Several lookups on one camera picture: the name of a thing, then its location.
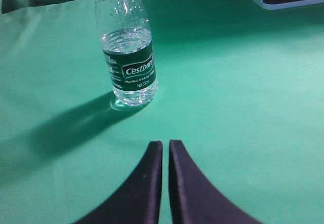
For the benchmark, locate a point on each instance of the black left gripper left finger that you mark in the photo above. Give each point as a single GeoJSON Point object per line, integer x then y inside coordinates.
{"type": "Point", "coordinates": [138, 198]}

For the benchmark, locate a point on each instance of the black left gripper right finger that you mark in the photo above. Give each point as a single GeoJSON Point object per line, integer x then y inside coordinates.
{"type": "Point", "coordinates": [193, 198]}

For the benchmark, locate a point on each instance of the clear plastic water bottle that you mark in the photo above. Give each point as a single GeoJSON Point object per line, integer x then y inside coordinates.
{"type": "Point", "coordinates": [126, 40]}

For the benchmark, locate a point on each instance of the green cloth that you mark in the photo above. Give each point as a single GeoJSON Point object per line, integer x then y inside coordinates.
{"type": "Point", "coordinates": [241, 86]}

